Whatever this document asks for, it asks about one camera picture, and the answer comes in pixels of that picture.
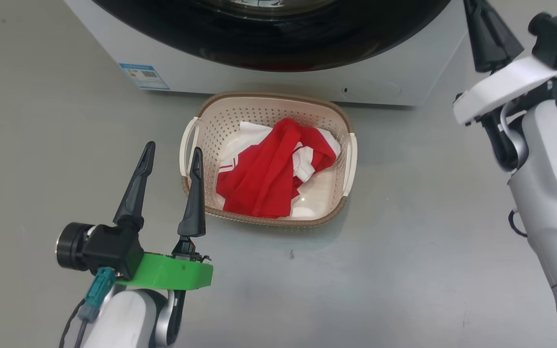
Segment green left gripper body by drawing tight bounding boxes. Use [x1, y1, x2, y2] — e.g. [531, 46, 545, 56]
[114, 238, 214, 291]

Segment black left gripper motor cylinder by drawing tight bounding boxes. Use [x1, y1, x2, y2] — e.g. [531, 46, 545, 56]
[56, 222, 96, 271]

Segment white washing machine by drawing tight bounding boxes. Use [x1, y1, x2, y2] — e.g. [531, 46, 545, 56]
[63, 0, 468, 107]

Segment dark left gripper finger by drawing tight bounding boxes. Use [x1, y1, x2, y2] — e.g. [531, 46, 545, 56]
[177, 147, 206, 238]
[113, 141, 156, 230]

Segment blue energy label sticker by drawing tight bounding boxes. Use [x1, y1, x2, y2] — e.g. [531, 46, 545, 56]
[119, 63, 170, 91]

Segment cream perforated laundry basket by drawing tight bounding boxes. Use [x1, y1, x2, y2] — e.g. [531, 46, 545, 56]
[179, 92, 358, 228]

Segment teal-plug left camera cable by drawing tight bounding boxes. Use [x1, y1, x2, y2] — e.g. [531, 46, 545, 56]
[59, 267, 116, 348]

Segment red and white garment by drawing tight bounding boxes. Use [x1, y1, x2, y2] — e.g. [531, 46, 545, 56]
[216, 117, 342, 219]

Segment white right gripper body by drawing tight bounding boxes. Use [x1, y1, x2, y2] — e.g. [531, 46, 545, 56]
[453, 56, 557, 126]

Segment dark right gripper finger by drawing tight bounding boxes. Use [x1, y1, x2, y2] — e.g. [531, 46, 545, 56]
[463, 0, 494, 73]
[482, 0, 525, 73]

